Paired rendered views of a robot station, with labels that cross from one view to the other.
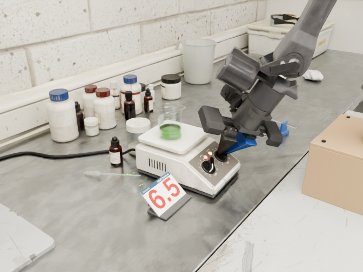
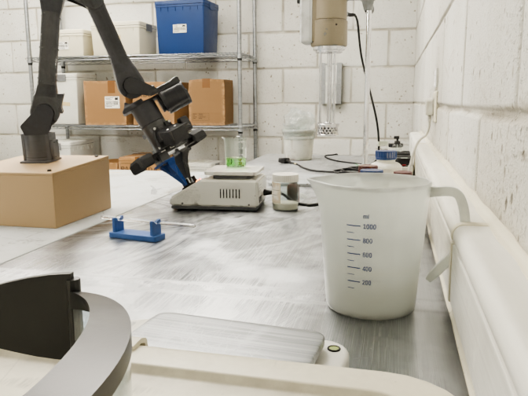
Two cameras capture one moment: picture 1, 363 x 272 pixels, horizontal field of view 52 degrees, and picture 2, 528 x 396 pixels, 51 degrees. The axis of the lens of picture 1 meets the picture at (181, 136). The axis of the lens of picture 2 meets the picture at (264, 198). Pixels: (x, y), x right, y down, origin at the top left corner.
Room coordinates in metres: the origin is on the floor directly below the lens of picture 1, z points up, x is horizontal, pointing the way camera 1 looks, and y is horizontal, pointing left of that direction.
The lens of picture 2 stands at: (1.92, -0.43, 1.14)
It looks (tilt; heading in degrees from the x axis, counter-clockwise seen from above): 10 degrees down; 156
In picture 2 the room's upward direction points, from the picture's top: straight up
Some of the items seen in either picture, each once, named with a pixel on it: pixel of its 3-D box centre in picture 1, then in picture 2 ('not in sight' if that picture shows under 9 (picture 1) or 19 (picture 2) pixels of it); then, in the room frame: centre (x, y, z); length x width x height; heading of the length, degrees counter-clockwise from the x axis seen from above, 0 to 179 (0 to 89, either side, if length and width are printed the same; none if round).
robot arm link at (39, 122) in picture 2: not in sight; (38, 119); (0.64, -0.39, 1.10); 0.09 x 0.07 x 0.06; 174
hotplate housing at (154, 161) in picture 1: (183, 155); (224, 188); (0.73, -0.01, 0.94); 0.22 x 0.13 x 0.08; 58
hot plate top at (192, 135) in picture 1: (174, 135); (235, 170); (0.74, 0.02, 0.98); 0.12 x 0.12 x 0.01; 58
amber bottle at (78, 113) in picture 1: (77, 115); not in sight; (0.95, 0.29, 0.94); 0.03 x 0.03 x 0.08
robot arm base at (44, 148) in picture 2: not in sight; (40, 147); (0.64, -0.39, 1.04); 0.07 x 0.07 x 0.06; 60
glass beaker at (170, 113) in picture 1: (171, 121); (234, 152); (0.72, 0.02, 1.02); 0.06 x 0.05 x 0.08; 84
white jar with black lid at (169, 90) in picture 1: (170, 87); not in sight; (1.21, 0.04, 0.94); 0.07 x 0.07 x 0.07
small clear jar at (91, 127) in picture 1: (91, 126); not in sight; (0.92, 0.24, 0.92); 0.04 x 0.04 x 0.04
